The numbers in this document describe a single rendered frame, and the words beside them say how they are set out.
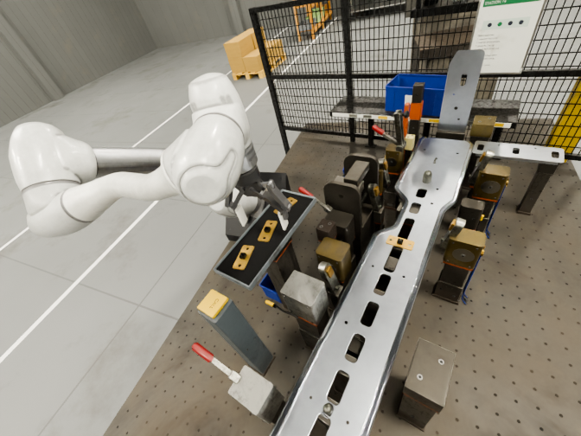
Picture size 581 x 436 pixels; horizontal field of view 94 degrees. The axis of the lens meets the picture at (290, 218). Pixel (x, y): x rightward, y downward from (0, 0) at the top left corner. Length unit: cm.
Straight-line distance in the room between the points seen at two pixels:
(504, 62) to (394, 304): 125
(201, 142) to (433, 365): 67
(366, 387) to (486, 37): 149
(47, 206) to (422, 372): 100
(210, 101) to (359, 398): 71
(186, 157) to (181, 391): 98
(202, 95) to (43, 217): 56
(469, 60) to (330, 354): 119
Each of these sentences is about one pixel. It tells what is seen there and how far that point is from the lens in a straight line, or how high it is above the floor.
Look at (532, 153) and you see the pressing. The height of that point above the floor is 100.
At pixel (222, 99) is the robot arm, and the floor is 158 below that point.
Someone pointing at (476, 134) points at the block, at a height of 101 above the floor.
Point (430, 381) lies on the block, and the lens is 76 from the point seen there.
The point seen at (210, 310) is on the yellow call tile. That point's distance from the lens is 75.
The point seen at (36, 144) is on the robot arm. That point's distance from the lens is 100.
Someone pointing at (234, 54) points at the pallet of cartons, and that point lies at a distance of 663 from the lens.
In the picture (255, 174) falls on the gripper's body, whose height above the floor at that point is 139.
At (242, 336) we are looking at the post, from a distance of 88.
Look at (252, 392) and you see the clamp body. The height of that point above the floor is 106.
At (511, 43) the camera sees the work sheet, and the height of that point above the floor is 127.
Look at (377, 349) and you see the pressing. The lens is 80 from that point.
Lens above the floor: 175
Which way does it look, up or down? 43 degrees down
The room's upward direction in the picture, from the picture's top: 17 degrees counter-clockwise
